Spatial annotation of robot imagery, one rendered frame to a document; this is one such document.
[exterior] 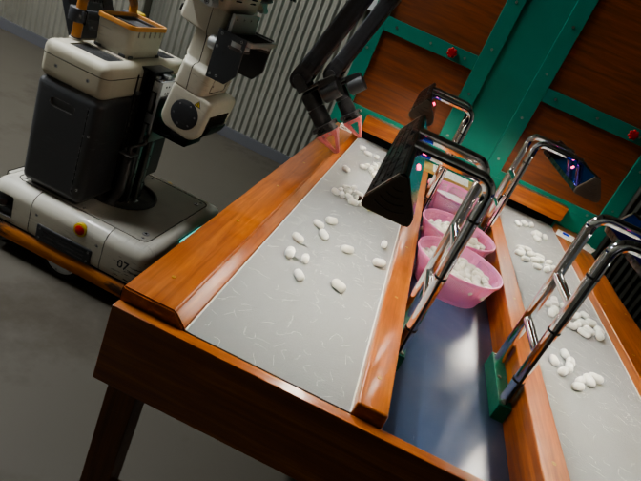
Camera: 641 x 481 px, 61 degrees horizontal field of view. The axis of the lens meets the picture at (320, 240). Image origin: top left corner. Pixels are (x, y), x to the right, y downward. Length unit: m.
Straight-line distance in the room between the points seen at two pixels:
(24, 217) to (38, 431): 0.84
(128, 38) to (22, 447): 1.30
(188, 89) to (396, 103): 1.01
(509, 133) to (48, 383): 2.02
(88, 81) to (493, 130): 1.65
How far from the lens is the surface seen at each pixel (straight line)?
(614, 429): 1.36
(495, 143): 2.58
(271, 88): 4.12
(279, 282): 1.13
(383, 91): 2.55
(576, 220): 2.71
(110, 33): 2.11
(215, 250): 1.11
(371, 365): 0.98
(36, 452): 1.68
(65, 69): 2.02
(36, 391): 1.81
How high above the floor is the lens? 1.30
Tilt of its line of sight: 24 degrees down
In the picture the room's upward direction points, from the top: 24 degrees clockwise
